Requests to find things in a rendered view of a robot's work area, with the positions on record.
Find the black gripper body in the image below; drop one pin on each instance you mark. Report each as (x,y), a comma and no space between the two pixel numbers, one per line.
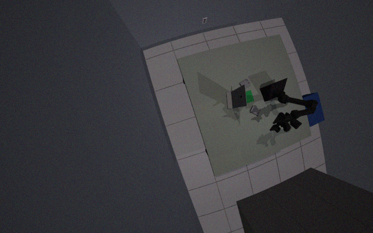
(281,123)

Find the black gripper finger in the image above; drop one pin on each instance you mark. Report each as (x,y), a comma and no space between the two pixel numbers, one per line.
(278,119)
(273,128)

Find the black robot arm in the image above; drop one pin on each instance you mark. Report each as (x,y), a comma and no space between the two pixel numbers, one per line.
(309,104)

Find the green square zone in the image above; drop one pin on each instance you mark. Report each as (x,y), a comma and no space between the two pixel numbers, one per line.
(249,96)

